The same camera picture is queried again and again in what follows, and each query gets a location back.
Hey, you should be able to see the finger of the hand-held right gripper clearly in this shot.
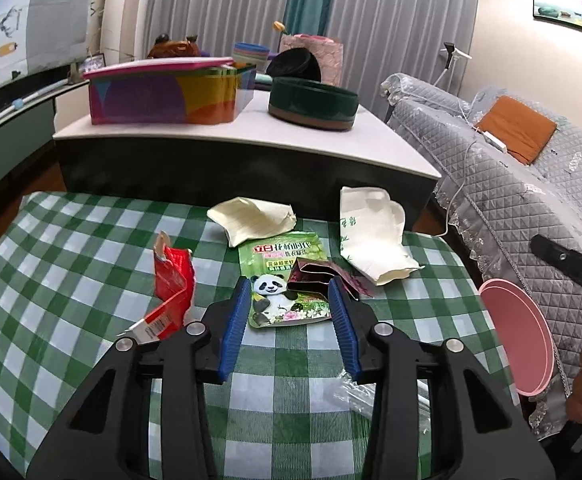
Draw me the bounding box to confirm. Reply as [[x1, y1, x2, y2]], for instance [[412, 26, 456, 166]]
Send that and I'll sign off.
[[529, 233, 582, 281]]

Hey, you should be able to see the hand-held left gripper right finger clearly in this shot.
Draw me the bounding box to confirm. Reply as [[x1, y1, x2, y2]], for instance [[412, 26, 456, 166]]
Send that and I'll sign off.
[[327, 276, 556, 480]]

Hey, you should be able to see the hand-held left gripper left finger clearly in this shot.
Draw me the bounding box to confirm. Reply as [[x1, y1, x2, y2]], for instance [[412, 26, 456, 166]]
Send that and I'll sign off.
[[26, 276, 254, 480]]

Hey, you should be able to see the maroon foil wrapper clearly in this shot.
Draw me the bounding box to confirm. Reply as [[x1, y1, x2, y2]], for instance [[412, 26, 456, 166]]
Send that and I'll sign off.
[[287, 256, 376, 302]]

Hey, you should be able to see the clear plastic wrapper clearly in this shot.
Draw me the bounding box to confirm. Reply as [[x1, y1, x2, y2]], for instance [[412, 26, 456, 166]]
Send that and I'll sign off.
[[328, 370, 432, 426]]

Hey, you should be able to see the green panda snack packet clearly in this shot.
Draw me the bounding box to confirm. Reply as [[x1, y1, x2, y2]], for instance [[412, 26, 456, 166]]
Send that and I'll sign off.
[[238, 231, 332, 330]]

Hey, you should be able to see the torn red paper carton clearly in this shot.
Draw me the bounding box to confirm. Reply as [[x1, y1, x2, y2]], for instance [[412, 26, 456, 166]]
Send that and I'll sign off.
[[117, 231, 196, 343]]

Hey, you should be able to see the pink plastic basin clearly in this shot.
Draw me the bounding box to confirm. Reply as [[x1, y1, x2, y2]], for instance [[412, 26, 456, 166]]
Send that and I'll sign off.
[[478, 277, 554, 398]]

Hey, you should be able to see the cream paper bag green print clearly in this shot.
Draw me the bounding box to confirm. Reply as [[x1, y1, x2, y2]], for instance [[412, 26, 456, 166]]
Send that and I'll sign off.
[[339, 186, 426, 287]]

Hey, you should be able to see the grey quilted sofa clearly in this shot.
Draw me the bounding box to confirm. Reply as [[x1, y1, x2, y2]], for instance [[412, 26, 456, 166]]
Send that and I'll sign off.
[[381, 72, 582, 441]]

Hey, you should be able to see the orange cushion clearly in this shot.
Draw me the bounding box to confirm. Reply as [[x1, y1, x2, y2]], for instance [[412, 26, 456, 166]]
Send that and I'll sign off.
[[473, 96, 558, 166]]

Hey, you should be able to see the white power strip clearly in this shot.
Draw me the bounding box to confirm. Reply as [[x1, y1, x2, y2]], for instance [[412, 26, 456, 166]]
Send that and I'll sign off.
[[478, 130, 506, 151]]

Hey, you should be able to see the green checked tablecloth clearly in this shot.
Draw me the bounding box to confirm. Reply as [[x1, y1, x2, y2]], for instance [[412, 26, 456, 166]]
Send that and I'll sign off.
[[0, 190, 522, 480]]

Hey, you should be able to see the white top coffee table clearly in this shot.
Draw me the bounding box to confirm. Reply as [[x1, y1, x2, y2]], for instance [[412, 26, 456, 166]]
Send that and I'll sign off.
[[52, 91, 442, 233]]

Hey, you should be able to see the dark green round bowl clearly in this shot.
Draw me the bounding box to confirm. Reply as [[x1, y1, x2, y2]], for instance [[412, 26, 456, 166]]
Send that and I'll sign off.
[[268, 76, 360, 132]]

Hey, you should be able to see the white floor lamp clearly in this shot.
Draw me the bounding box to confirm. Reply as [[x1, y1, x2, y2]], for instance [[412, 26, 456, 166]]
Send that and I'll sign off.
[[433, 42, 472, 88]]

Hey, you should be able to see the colourful gift box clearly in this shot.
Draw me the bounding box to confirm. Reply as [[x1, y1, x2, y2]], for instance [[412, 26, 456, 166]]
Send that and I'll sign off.
[[83, 56, 258, 126]]

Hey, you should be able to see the pink fabric bag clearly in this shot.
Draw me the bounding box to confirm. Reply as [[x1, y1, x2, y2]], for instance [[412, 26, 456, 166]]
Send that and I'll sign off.
[[279, 32, 344, 86]]

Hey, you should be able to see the black hat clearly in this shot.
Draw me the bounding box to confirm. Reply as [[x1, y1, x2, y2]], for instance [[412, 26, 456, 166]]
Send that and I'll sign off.
[[266, 48, 322, 82]]

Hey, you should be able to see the stack of coloured bowls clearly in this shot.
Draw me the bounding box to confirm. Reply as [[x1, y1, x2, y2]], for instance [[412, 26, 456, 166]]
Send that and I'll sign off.
[[233, 42, 270, 68]]

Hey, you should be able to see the grey curtain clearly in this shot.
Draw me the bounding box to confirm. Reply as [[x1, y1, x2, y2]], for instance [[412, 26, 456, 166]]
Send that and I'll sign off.
[[143, 0, 299, 56], [321, 0, 482, 121]]

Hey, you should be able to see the brown figurine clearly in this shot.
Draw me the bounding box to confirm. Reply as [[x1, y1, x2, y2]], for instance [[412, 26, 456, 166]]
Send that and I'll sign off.
[[147, 33, 202, 59]]

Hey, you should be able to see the dark media cabinet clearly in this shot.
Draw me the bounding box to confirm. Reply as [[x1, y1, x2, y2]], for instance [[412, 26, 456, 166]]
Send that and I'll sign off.
[[0, 80, 84, 196]]

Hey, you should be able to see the white standing air conditioner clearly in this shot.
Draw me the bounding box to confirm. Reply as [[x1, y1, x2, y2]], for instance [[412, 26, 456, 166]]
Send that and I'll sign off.
[[100, 0, 156, 66]]

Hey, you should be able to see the grey printed dust cover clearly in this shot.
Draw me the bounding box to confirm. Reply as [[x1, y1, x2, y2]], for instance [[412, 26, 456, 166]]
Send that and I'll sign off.
[[0, 0, 94, 101]]

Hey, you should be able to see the small photo frame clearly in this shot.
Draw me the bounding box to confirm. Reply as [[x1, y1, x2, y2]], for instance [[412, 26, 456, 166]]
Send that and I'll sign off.
[[78, 52, 106, 81]]

